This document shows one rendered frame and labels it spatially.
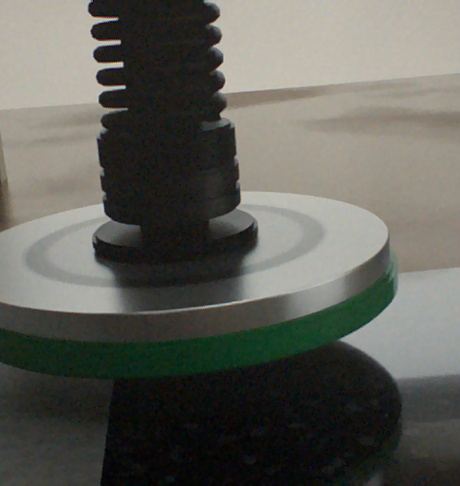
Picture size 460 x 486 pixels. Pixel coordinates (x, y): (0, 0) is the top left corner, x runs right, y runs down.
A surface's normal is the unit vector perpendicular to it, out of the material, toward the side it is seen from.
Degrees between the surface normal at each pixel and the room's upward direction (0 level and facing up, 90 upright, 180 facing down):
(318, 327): 90
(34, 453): 0
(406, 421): 0
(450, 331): 0
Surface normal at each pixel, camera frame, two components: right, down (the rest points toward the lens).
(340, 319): 0.65, 0.16
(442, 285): -0.07, -0.96
